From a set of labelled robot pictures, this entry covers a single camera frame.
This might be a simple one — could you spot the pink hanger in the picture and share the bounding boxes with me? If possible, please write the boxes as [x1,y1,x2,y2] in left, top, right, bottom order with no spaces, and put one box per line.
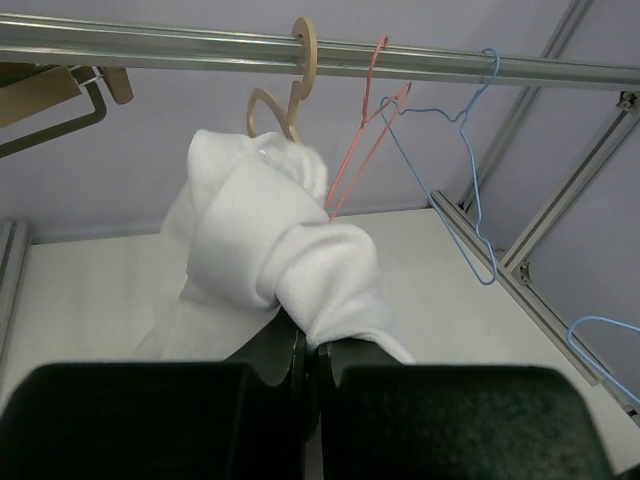
[323,34,414,222]

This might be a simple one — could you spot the beige empty hanger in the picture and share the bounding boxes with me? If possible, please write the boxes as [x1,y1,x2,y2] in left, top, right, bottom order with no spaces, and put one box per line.
[1,62,134,128]

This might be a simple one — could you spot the blue wire hanger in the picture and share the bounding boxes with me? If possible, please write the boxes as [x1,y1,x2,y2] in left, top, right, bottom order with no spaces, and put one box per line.
[566,315,639,410]

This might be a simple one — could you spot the white t shirt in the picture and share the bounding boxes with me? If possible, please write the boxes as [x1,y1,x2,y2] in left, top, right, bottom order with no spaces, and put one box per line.
[135,130,411,363]

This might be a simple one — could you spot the aluminium hanging rail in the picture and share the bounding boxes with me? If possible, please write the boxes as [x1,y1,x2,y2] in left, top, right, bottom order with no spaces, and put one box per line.
[1,13,639,91]

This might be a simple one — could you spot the right aluminium frame post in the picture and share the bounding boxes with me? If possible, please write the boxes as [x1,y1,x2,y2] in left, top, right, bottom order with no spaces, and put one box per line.
[431,1,639,417]

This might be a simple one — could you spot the light blue hanger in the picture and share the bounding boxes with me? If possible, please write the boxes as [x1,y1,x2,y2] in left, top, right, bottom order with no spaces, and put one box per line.
[379,48,501,286]

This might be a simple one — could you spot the left aluminium frame post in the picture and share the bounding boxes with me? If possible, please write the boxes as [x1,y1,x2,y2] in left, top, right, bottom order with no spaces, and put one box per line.
[0,219,31,361]

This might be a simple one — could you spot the aluminium frame post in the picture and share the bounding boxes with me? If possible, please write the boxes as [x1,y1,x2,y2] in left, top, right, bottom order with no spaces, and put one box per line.
[0,219,31,361]
[431,1,639,417]

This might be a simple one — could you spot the beige plastic hanger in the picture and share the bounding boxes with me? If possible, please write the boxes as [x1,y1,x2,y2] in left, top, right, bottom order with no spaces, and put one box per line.
[246,17,318,143]

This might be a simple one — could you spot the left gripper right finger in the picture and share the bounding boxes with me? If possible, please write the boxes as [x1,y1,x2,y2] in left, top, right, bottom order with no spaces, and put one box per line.
[317,339,614,479]

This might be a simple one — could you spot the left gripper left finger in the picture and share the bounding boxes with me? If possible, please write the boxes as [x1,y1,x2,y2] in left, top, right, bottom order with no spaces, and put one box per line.
[1,313,306,479]

